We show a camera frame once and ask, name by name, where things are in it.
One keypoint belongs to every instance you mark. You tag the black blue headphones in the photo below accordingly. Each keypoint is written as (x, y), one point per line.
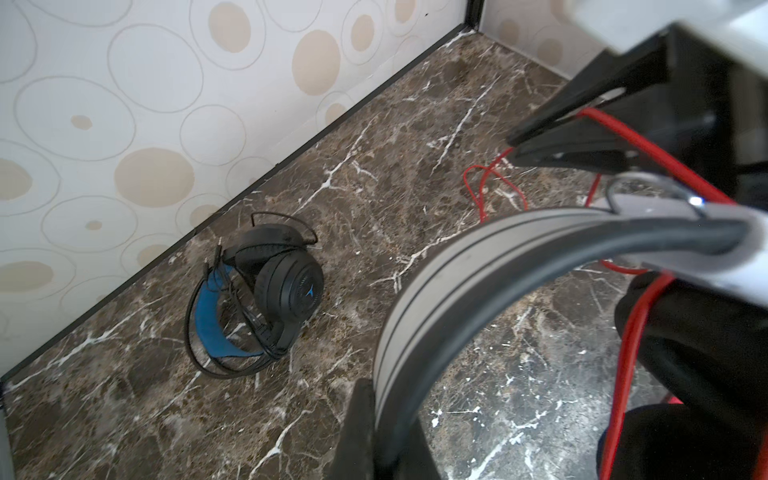
(275, 286)

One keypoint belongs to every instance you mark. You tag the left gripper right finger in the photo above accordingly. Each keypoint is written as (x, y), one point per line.
(416, 461)

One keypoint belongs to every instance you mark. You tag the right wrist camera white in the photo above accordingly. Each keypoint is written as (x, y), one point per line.
(737, 28)

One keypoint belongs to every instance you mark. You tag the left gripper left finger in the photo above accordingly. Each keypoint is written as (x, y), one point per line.
(353, 458)

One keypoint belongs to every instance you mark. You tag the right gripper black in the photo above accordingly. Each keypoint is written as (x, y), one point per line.
(713, 119)

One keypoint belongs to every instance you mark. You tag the black frame post right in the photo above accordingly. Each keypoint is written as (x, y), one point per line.
(473, 14)

